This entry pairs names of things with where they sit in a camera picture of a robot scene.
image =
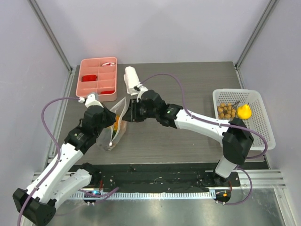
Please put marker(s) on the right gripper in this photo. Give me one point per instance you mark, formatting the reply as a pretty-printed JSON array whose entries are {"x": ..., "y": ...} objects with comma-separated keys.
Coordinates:
[{"x": 131, "y": 110}]

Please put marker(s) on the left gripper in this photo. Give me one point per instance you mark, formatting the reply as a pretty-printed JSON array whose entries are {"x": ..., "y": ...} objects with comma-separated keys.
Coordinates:
[{"x": 111, "y": 116}]

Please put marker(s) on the orange fake pineapple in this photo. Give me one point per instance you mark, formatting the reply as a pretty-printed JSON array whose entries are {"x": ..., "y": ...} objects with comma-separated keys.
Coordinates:
[{"x": 116, "y": 126}]

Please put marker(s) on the polka dot zip top bag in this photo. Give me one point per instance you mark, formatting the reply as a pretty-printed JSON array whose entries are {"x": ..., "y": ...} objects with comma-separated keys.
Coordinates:
[{"x": 111, "y": 135}]

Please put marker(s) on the fake longan bunch with stem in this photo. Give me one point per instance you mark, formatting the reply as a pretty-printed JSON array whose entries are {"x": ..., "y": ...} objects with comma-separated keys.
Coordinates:
[{"x": 227, "y": 111}]

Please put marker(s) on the yellow fake pear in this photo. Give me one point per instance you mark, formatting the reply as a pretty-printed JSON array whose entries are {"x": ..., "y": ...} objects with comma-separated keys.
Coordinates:
[{"x": 244, "y": 112}]

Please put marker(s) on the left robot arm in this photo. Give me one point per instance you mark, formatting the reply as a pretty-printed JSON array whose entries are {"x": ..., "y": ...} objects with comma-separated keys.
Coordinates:
[{"x": 40, "y": 200}]

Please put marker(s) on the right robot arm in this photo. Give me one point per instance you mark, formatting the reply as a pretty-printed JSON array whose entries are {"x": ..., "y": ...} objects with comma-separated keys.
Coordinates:
[{"x": 233, "y": 135}]

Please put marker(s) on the red item front compartment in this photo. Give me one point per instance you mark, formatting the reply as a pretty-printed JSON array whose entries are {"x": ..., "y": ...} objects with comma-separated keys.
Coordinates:
[{"x": 107, "y": 92}]

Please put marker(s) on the rolled white towel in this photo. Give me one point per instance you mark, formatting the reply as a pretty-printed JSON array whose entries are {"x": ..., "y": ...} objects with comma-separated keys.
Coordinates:
[{"x": 132, "y": 81}]

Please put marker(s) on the pink compartment tray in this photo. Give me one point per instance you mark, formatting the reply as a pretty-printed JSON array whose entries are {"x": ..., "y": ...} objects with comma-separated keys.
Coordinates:
[{"x": 98, "y": 75}]

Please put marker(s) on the red white item in tray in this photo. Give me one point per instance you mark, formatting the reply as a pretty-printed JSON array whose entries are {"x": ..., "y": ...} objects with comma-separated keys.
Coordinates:
[{"x": 108, "y": 64}]

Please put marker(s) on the white perforated basket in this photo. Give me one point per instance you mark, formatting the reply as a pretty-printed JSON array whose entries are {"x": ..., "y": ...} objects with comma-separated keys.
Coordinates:
[{"x": 259, "y": 120}]

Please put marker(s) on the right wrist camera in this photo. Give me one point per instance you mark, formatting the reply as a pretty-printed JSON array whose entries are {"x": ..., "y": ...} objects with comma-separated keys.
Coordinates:
[{"x": 140, "y": 89}]

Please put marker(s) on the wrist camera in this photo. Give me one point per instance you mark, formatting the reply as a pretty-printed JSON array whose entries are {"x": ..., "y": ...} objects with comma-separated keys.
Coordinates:
[
  {"x": 92, "y": 100},
  {"x": 140, "y": 89}
]

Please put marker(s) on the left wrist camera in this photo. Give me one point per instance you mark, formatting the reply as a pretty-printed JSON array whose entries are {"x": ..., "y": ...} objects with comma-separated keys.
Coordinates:
[{"x": 92, "y": 100}]

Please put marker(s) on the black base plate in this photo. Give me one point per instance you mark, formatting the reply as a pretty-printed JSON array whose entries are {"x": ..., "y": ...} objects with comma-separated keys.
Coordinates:
[{"x": 161, "y": 178}]

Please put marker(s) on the aluminium rail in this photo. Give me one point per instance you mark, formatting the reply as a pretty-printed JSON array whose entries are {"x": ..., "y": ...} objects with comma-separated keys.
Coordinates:
[{"x": 255, "y": 179}]

